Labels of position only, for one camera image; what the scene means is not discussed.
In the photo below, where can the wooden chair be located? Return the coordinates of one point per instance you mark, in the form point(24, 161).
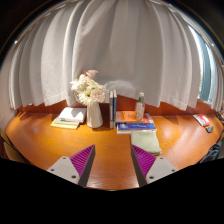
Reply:
point(11, 151)

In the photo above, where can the white book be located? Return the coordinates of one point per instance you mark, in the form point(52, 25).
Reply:
point(73, 114)

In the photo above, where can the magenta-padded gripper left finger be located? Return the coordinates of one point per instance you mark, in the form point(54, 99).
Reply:
point(72, 169)

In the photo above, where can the white and pink flower bouquet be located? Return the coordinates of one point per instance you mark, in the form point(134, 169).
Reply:
point(87, 89)

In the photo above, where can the yellow book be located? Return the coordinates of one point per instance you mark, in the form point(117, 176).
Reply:
point(63, 125)

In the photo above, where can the blue upright book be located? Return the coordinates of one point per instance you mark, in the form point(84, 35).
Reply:
point(115, 110)

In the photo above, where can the black bag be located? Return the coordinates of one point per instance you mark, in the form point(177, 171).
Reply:
point(213, 151)

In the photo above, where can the red and white booklet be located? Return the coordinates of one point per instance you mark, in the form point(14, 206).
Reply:
point(201, 120)

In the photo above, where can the white ceramic vase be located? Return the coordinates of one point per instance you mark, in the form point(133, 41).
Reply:
point(94, 116)

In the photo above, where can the window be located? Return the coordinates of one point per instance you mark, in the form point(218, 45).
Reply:
point(206, 73)

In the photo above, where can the clear plastic bottle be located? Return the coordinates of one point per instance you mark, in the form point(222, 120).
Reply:
point(140, 108)

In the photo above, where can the white curtain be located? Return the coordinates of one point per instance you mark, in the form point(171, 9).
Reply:
point(133, 43)

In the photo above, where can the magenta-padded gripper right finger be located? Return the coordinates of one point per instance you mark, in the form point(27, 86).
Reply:
point(152, 169)

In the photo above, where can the orange book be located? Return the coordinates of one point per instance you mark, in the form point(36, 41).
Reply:
point(128, 116)

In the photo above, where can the pale green striped towel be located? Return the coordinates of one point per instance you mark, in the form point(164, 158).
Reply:
point(146, 141)

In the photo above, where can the small dark object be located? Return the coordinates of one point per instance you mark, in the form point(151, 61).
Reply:
point(209, 129)

